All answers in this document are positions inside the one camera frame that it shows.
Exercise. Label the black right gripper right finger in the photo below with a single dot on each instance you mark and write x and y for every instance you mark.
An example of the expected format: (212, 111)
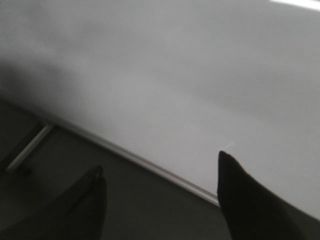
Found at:
(252, 212)

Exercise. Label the white whiteboard with frame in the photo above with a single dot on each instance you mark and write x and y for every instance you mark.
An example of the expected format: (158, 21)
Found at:
(170, 83)

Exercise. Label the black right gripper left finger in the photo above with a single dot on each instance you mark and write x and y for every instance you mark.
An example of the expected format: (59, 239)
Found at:
(77, 214)

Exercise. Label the grey whiteboard stand leg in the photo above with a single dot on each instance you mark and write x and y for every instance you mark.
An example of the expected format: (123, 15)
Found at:
(28, 148)

